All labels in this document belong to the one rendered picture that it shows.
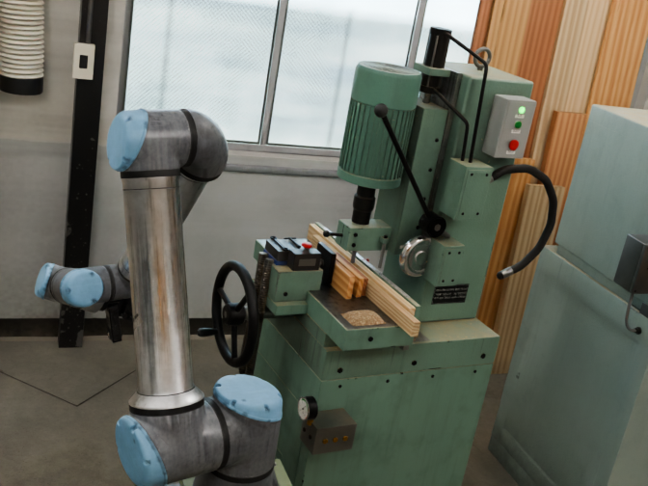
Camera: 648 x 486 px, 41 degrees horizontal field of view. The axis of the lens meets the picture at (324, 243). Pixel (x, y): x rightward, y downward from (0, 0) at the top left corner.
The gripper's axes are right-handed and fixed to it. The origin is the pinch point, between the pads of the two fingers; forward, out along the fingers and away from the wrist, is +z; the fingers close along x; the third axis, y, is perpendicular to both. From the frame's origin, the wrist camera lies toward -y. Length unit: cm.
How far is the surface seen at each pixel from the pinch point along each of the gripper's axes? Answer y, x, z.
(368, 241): 45, -14, 38
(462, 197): 68, -29, 47
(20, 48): 39, 114, -38
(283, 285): 25.4, -16.5, 17.8
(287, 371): 1.2, -13.5, 34.8
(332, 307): 27.1, -26.7, 27.8
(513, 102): 96, -27, 48
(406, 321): 34, -42, 39
